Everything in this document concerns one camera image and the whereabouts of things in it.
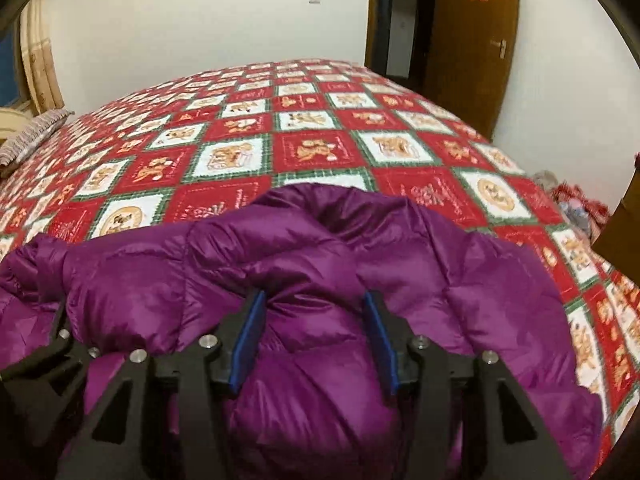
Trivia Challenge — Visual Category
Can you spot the wooden bed headboard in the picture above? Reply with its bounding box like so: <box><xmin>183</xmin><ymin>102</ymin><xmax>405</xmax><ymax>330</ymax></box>
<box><xmin>0</xmin><ymin>107</ymin><xmax>32</xmax><ymax>149</ymax></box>

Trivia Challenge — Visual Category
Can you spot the striped pillow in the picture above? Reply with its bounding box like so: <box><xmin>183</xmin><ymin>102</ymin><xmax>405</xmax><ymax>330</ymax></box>
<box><xmin>0</xmin><ymin>109</ymin><xmax>75</xmax><ymax>179</ymax></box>

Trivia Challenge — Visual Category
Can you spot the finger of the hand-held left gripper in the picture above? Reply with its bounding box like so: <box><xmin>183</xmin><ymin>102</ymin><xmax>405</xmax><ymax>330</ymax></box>
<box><xmin>0</xmin><ymin>302</ymin><xmax>103</xmax><ymax>453</ymax></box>

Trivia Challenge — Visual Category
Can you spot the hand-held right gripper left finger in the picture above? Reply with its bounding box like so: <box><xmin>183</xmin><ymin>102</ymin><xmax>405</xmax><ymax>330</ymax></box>
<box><xmin>54</xmin><ymin>289</ymin><xmax>267</xmax><ymax>480</ymax></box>

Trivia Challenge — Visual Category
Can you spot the brown wooden door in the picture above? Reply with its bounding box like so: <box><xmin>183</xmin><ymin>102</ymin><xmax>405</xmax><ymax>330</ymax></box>
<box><xmin>424</xmin><ymin>0</ymin><xmax>521</xmax><ymax>142</ymax></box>

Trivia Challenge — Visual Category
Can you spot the brown door frame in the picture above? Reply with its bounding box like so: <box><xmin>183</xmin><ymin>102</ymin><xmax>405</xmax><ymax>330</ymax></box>
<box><xmin>364</xmin><ymin>0</ymin><xmax>442</xmax><ymax>82</ymax></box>

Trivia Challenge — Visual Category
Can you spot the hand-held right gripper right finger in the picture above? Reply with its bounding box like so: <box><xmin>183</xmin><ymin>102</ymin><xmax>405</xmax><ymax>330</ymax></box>
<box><xmin>363</xmin><ymin>289</ymin><xmax>572</xmax><ymax>480</ymax></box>

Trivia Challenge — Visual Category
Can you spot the window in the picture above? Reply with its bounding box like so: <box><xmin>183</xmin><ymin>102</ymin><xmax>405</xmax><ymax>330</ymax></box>
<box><xmin>0</xmin><ymin>25</ymin><xmax>29</xmax><ymax>109</ymax></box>

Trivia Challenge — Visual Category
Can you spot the bed with red printed sheet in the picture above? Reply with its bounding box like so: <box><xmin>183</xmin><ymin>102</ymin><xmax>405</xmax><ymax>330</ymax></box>
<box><xmin>0</xmin><ymin>58</ymin><xmax>640</xmax><ymax>463</ymax></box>

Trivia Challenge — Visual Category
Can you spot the purple hooded puffer jacket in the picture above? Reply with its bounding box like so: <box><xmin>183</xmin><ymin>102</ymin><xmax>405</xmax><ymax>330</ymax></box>
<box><xmin>0</xmin><ymin>183</ymin><xmax>604</xmax><ymax>480</ymax></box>

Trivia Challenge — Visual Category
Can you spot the pile of clothes on floor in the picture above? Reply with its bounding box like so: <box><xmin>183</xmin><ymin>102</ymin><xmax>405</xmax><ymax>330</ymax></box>
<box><xmin>530</xmin><ymin>170</ymin><xmax>612</xmax><ymax>242</ymax></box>

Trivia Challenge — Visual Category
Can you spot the narrow beige patterned curtain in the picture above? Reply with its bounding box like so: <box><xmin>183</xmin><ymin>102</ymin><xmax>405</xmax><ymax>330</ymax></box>
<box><xmin>20</xmin><ymin>0</ymin><xmax>67</xmax><ymax>117</ymax></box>

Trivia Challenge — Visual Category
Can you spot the wooden dresser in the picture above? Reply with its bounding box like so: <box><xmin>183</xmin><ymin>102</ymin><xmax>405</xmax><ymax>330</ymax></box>
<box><xmin>592</xmin><ymin>152</ymin><xmax>640</xmax><ymax>272</ymax></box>

